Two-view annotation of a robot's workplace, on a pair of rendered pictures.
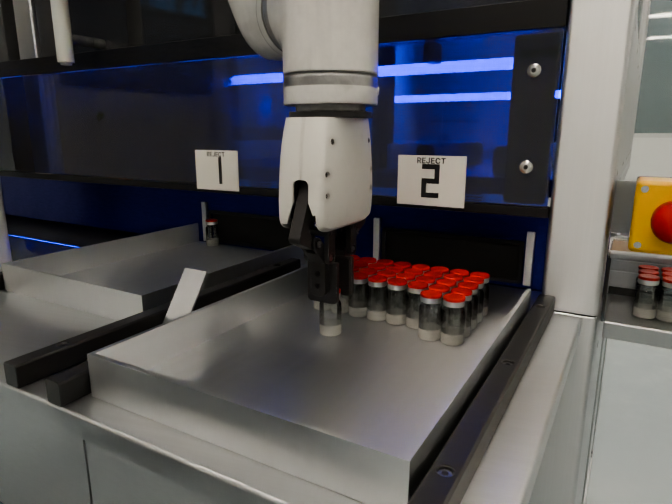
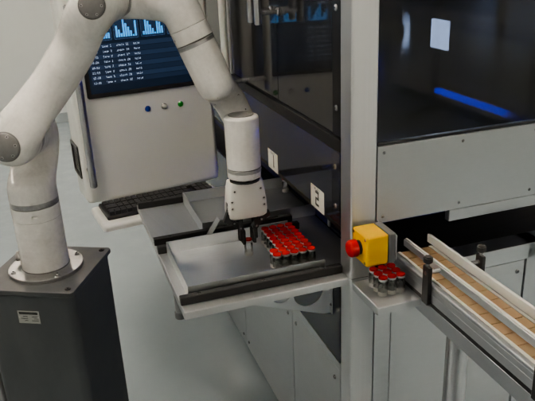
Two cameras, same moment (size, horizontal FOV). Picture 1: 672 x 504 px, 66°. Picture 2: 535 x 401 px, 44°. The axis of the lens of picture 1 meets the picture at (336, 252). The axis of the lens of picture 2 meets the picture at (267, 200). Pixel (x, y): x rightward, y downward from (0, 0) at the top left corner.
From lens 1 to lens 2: 1.36 m
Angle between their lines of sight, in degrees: 41
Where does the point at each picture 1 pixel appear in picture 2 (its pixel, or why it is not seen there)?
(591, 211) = (347, 233)
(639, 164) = not seen: outside the picture
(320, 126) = (230, 187)
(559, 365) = (292, 288)
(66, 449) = not seen: hidden behind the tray
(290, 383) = (212, 266)
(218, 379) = (197, 258)
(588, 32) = (343, 158)
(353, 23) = (238, 157)
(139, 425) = (168, 264)
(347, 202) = (245, 211)
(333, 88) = (233, 176)
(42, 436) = not seen: hidden behind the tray
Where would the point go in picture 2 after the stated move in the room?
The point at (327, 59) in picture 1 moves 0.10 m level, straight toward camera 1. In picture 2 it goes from (231, 166) to (201, 178)
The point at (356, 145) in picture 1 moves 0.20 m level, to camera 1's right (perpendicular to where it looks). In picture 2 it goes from (249, 192) to (314, 209)
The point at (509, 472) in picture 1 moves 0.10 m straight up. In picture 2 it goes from (221, 301) to (218, 262)
